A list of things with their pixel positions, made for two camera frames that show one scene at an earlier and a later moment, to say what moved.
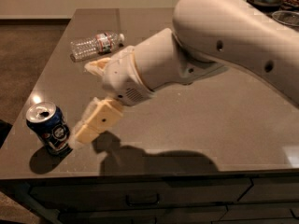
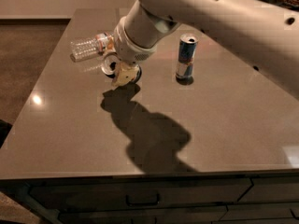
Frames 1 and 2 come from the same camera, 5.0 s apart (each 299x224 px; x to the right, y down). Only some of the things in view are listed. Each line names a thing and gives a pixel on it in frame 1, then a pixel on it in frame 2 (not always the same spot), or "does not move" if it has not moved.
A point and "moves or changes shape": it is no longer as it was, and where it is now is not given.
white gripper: x=122 y=75 to x=128 y=49
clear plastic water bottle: x=101 y=43 does not move
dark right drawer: x=272 y=189 does not move
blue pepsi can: x=49 y=123 moves or changes shape
